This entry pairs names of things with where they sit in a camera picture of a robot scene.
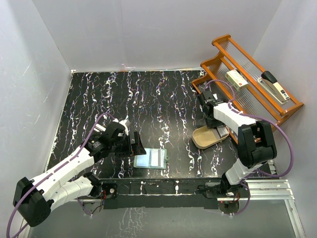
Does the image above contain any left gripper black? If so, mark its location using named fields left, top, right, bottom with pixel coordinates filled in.
left=110, top=131, right=146, bottom=158

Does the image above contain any green card holder wallet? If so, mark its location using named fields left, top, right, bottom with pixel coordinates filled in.
left=134, top=148, right=169, bottom=170

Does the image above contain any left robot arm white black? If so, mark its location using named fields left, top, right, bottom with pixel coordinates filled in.
left=13, top=120, right=146, bottom=227

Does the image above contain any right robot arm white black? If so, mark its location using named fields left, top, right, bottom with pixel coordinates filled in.
left=197, top=91, right=277, bottom=197

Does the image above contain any stack of credit cards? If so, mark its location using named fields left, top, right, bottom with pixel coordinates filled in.
left=216, top=125, right=229, bottom=138

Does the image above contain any orange wooden shelf rack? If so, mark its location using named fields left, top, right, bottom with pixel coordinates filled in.
left=191, top=34, right=304, bottom=144

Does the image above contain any white staples box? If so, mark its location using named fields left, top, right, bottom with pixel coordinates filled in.
left=225, top=69, right=249, bottom=91

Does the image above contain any beige oval tray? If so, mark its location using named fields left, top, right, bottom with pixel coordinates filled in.
left=192, top=125, right=228, bottom=149

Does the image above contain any small white black stapler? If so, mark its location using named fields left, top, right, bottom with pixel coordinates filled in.
left=94, top=124, right=106, bottom=132

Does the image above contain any white black stapler on rack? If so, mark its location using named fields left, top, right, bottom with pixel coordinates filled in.
left=257, top=70, right=290, bottom=104

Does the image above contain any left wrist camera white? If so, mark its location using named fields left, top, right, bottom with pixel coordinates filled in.
left=119, top=119, right=130, bottom=135

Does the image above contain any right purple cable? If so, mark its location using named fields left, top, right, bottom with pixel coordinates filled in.
left=204, top=79, right=296, bottom=216

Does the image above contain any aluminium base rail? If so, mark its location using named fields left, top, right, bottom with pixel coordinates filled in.
left=22, top=179, right=308, bottom=238

